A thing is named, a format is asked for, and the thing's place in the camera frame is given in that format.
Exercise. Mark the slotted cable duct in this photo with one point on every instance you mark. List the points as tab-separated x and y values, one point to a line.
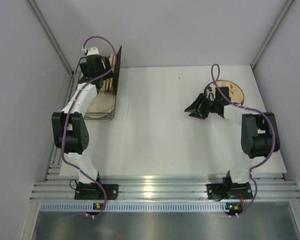
138	207

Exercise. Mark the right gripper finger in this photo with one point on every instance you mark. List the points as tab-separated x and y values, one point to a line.
197	115
194	107

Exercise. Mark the dark wire dish rack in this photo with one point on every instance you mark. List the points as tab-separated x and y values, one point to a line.
89	93

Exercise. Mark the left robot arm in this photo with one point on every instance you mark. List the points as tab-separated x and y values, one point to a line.
70	132

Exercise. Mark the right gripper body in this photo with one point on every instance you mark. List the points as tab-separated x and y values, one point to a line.
211	106

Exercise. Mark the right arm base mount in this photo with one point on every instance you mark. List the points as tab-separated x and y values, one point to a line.
219	191

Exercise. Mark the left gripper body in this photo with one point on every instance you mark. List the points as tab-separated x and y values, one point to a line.
100	66

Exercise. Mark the aluminium rail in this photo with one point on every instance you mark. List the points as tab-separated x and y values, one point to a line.
269	188

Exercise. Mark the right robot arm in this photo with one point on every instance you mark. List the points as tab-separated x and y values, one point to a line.
259	137

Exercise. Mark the dark square plate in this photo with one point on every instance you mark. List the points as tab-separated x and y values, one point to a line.
116	72

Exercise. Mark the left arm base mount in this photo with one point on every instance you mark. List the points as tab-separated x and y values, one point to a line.
91	191

